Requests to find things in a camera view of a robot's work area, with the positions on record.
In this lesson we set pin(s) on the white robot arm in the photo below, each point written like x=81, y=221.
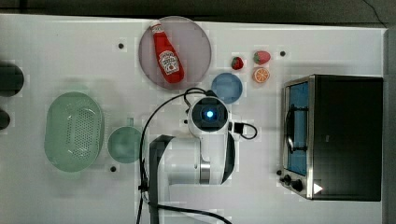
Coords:
x=207, y=157

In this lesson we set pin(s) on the black steel toaster oven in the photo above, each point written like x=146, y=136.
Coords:
x=333, y=138

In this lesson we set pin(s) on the blue round bowl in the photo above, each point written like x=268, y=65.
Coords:
x=228, y=87

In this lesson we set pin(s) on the red ketchup bottle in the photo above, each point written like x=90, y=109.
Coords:
x=166, y=55

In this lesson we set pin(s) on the small red strawberry toy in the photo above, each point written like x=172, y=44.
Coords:
x=237, y=63

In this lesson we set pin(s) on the grey round plate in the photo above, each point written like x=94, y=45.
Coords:
x=193, y=48

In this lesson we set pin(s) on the orange slice toy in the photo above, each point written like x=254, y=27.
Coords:
x=260, y=75

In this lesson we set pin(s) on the large pink strawberry toy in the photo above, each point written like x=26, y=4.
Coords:
x=261, y=57

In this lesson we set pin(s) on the green perforated colander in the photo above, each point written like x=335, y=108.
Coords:
x=74, y=132

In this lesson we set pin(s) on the large black cylinder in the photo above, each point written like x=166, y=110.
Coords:
x=11, y=79

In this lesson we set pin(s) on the small black cylinder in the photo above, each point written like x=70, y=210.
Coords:
x=4, y=119

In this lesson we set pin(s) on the green cup with handle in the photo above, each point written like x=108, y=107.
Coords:
x=123, y=144

